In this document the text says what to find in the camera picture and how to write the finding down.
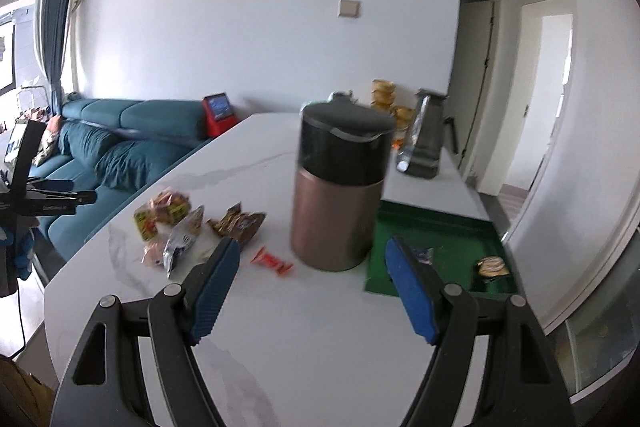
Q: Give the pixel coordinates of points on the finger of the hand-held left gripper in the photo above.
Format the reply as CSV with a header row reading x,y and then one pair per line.
x,y
25,257
60,203

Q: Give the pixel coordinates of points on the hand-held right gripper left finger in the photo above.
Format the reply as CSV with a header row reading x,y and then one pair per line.
x,y
216,292

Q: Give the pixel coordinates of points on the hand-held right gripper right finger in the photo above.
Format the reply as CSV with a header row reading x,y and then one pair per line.
x,y
410,292

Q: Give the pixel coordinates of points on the brown snack packet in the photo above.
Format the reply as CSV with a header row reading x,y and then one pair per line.
x,y
240,224

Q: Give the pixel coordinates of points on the clear bag of colourful crisps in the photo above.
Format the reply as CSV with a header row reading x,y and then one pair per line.
x,y
162,214

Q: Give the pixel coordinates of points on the small blue snack packet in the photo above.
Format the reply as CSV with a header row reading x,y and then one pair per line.
x,y
424,255

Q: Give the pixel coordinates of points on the patterned cushion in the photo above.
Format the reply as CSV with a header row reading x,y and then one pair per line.
x,y
44,147

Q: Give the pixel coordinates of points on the silver blue snack packet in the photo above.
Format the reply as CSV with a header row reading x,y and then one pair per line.
x,y
182,242

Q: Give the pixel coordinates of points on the red candy wrapper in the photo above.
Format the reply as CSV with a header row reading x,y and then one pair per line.
x,y
270,261

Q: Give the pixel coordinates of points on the small teal cushion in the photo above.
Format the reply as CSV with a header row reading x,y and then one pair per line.
x,y
90,139

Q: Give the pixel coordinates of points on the green tray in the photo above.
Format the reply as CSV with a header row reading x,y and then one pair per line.
x,y
450,232

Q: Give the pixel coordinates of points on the pink snack packet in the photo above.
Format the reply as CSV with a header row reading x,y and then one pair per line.
x,y
152,255

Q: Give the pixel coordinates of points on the round cookie packet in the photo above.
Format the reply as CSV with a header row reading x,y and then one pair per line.
x,y
492,267

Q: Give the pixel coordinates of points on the metal drying rack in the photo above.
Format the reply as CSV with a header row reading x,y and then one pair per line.
x,y
32,102

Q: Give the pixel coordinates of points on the large teal cushion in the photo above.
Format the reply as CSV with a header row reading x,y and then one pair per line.
x,y
145,164

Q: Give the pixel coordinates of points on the teal sofa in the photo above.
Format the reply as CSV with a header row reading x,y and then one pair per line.
x,y
150,117

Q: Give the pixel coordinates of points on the window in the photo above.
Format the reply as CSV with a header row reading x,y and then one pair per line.
x,y
12,47

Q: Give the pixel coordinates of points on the orange scissors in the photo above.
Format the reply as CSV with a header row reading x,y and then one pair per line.
x,y
398,142

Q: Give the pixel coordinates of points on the blue curtain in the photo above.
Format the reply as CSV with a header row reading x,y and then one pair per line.
x,y
55,37

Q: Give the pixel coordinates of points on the dark glass jug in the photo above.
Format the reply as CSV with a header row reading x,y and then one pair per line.
x,y
425,132

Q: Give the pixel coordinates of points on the short stack of gold bowls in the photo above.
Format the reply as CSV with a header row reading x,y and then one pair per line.
x,y
403,119

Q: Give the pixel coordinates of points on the red device with screen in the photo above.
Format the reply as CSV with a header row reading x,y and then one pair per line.
x,y
219,114

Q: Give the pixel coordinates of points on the tall stack of gold bowls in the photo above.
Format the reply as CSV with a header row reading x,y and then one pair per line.
x,y
384,94

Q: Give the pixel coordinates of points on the clear glass cup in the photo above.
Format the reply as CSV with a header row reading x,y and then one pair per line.
x,y
341,96

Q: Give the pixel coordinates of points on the dark interior door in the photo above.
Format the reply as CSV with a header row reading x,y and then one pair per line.
x,y
477,82

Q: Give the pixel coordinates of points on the wall switch panel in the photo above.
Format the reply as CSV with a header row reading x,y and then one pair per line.
x,y
349,8

